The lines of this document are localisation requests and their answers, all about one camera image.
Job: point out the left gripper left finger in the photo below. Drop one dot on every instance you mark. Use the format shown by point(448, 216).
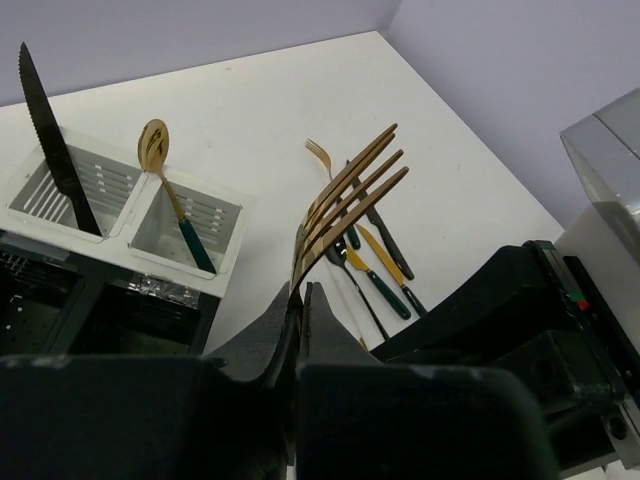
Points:
point(262, 353)

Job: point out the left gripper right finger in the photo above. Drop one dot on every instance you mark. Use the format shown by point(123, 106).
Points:
point(326, 342)

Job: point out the gold spoon green handle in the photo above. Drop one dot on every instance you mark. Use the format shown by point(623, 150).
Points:
point(152, 152)

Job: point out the black serrated knife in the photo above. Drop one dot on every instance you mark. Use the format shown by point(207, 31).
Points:
point(54, 147)

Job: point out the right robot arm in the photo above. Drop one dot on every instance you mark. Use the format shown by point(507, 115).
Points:
point(538, 314)

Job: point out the black spoon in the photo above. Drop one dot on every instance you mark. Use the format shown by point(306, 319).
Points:
point(337, 255)

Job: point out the white utensil caddy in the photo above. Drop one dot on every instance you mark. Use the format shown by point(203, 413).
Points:
point(139, 229)

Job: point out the black utensil caddy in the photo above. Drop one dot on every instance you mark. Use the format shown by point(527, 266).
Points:
point(57, 302)

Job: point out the gold knife green handle short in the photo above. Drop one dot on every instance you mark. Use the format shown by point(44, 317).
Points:
point(392, 299)

